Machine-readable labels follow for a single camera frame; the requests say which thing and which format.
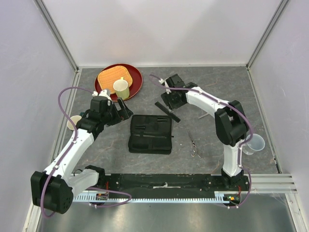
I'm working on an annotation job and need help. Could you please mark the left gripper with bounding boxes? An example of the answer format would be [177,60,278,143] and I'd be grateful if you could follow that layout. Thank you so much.
[101,98,133,127]

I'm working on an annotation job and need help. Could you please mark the black comb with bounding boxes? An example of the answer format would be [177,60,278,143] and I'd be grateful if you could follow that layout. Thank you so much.
[155,101,180,123]

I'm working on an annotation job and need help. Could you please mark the black tool case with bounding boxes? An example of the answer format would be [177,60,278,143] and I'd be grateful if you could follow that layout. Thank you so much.
[128,115,172,155]

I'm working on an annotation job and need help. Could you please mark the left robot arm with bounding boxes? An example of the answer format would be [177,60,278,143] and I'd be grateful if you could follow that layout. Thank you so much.
[30,96,133,214]

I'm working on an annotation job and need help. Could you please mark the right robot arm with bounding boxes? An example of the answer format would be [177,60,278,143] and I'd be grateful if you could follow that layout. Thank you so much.
[158,74,253,190]

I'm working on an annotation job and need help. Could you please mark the pale green cup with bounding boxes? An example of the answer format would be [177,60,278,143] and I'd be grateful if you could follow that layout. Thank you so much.
[113,77,129,100]

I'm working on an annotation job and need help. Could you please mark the orange woven mat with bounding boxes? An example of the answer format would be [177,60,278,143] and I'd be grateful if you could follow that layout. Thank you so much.
[97,65,133,94]

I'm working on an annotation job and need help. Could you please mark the red round tray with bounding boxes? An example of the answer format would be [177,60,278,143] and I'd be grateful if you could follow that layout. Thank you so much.
[94,64,143,101]

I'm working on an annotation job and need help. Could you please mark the dark green mug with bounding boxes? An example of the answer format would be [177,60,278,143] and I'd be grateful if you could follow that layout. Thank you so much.
[67,112,84,131]

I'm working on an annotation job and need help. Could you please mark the silver scissors near front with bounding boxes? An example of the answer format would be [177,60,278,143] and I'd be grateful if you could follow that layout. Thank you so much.
[188,131,202,158]

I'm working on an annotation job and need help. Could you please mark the clear plastic cup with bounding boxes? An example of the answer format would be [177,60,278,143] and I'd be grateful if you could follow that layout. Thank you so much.
[242,133,265,155]

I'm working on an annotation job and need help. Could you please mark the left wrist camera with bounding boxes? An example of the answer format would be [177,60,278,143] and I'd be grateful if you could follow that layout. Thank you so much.
[98,89,111,100]

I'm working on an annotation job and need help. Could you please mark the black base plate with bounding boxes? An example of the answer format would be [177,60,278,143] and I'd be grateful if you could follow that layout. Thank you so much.
[102,174,249,198]

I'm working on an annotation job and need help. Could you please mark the grey slotted cable duct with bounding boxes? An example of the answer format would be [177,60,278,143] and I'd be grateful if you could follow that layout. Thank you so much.
[73,191,240,204]

